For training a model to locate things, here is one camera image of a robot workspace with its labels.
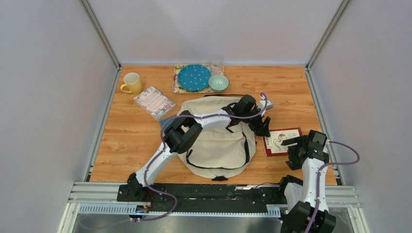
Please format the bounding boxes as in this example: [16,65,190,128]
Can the light teal bowl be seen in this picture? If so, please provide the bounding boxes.
[208,74,229,92]

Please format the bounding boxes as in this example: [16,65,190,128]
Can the beige canvas backpack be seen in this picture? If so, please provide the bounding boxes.
[178,95,256,181]

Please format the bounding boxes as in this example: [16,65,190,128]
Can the blue leather wallet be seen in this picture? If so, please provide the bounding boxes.
[159,118,170,128]

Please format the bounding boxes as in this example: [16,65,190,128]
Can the floral cover book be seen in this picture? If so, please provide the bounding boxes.
[134,86,176,121]

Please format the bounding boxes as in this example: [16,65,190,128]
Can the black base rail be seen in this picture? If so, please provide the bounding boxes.
[117,183,287,214]

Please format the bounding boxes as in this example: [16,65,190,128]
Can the yellow mug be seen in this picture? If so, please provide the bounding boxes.
[120,72,142,94]

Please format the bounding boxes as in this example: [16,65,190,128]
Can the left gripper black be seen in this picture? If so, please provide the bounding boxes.
[241,106,271,138]

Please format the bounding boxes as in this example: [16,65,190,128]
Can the red white book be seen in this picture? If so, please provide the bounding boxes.
[263,128,303,157]

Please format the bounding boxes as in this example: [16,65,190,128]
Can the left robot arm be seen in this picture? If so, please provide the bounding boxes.
[123,94,271,201]

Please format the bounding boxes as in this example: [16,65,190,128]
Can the blue polka dot plate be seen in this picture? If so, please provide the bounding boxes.
[177,64,211,92]

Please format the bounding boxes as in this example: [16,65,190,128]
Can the floral tray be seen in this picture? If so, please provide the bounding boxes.
[172,64,214,94]

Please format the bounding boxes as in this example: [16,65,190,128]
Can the aluminium frame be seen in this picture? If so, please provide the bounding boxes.
[58,0,371,233]

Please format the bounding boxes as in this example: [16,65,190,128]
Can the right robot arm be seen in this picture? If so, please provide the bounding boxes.
[277,130,336,233]

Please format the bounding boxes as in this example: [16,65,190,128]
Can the clear drinking glass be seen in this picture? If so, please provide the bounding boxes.
[208,55,223,75]

